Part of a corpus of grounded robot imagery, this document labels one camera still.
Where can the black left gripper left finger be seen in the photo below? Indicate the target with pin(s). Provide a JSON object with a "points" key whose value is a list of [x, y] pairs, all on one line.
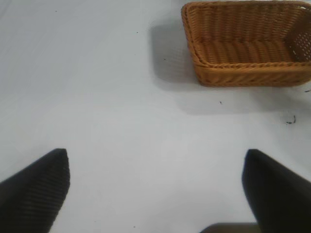
{"points": [[31, 191]]}

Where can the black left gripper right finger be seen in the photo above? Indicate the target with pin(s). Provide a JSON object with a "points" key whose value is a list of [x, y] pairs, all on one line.
{"points": [[277, 194]]}

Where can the brown woven wicker basket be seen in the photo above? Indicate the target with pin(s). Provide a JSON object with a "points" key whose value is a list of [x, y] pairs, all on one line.
{"points": [[243, 72]]}

